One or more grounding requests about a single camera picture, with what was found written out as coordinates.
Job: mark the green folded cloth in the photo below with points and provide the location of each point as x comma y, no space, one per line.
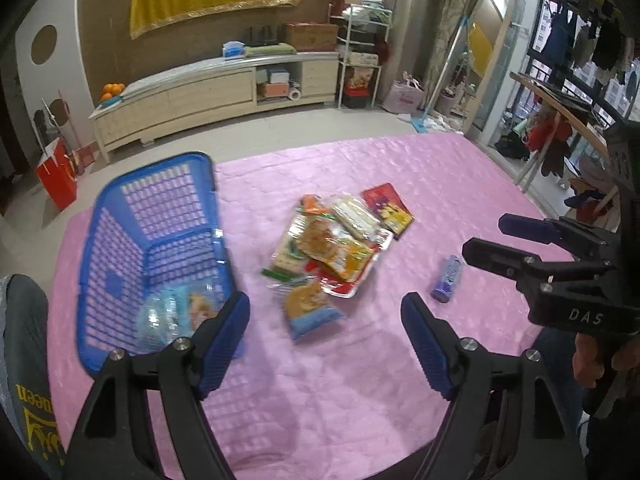
270,50

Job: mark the red edged snack packet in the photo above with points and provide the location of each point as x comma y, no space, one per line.
345,287

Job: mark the red paper bag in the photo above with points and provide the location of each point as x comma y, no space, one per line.
57,175

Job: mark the hanging clothes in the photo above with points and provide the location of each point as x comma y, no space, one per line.
607,40

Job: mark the mop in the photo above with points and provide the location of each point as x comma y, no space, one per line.
422,122

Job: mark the brown cardboard box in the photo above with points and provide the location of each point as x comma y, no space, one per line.
310,36

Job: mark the arched standing mirror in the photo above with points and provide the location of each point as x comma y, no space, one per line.
492,60

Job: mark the printed gift box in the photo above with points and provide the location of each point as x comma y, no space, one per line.
359,79

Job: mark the clear pale snack packet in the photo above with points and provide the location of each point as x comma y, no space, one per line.
287,250

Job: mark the dark red snack packet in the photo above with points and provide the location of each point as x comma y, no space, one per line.
390,205

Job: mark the yellow orange snack packet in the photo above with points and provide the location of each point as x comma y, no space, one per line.
340,255

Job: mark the orange box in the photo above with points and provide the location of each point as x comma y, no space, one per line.
272,90

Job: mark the red dustpan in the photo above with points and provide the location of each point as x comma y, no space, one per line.
84,156

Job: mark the wooden clothes rack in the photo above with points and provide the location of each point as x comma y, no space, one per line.
545,92

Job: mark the small purple snack packet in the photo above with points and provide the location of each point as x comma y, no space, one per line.
446,278

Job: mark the pink bag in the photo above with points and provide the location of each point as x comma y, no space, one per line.
402,97

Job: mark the blue plastic basket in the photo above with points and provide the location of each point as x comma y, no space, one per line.
116,280

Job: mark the long beige cabinet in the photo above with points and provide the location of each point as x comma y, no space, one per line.
200,92

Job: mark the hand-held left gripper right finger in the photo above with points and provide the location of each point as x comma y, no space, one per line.
425,340

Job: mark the blue tissue box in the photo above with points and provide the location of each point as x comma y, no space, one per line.
233,49

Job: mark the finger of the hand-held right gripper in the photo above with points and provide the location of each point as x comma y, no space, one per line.
530,227
495,255

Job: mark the white paper roll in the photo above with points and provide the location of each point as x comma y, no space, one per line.
295,94

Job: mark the person's right hand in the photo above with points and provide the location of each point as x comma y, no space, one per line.
587,360

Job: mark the pink quilted blanket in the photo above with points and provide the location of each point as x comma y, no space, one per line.
350,385

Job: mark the light blue cookie packet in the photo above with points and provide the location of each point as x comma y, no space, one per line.
312,310
170,310

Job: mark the pile of oranges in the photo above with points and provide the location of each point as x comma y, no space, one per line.
112,90

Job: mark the patterned curtain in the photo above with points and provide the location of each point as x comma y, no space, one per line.
450,35

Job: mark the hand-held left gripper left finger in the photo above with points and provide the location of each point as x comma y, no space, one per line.
225,340

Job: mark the blue plate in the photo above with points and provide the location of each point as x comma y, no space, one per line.
107,102

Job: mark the green snack packet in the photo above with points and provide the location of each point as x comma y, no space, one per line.
275,274

